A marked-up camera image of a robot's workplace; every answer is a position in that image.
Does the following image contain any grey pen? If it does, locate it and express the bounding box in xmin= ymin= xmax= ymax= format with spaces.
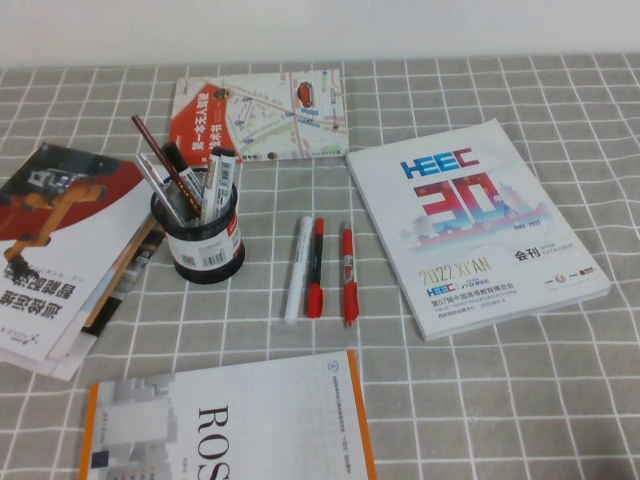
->
xmin=133 ymin=153 xmax=184 ymax=227

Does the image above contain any red pen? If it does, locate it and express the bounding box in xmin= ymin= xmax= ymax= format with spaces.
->
xmin=340 ymin=227 xmax=360 ymax=328

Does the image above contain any black mesh pen holder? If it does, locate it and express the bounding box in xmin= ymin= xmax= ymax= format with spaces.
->
xmin=150 ymin=167 xmax=247 ymax=286

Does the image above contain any all white marker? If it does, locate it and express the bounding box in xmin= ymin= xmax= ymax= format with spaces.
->
xmin=283 ymin=215 xmax=314 ymax=325

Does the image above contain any red black marker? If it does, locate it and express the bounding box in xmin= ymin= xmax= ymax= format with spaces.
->
xmin=305 ymin=216 xmax=326 ymax=320

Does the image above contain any white marker black cap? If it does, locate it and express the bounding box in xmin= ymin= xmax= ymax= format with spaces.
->
xmin=162 ymin=142 xmax=205 ymax=209
xmin=199 ymin=151 xmax=224 ymax=214
xmin=212 ymin=146 xmax=237 ymax=211

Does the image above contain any red map cover book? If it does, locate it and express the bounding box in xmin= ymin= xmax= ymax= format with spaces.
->
xmin=167 ymin=68 xmax=350 ymax=166

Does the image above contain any white HEEC show catalogue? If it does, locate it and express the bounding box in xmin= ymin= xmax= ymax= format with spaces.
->
xmin=345 ymin=118 xmax=614 ymax=342

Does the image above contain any dark red pencil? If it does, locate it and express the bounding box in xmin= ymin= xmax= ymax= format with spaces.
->
xmin=130 ymin=114 xmax=203 ymax=217

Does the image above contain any orange edged ROS book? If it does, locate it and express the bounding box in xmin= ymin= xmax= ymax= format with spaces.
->
xmin=78 ymin=349 xmax=377 ymax=480

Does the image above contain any grey white checked tablecloth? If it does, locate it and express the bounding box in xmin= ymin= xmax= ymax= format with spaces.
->
xmin=0 ymin=53 xmax=640 ymax=480

